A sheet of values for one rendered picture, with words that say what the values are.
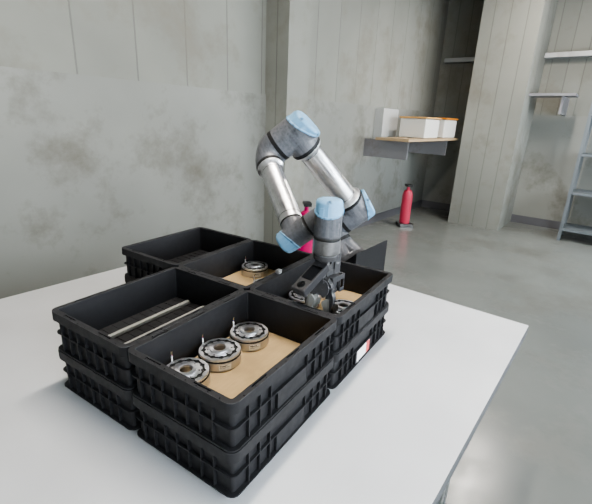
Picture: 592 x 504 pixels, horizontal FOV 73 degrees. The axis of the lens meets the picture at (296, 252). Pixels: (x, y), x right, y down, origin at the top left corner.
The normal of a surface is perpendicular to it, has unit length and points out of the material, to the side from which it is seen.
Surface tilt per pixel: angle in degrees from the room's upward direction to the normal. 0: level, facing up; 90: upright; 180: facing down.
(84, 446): 0
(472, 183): 90
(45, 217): 90
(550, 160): 90
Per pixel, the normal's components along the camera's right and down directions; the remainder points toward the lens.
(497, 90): -0.63, 0.22
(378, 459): 0.04, -0.95
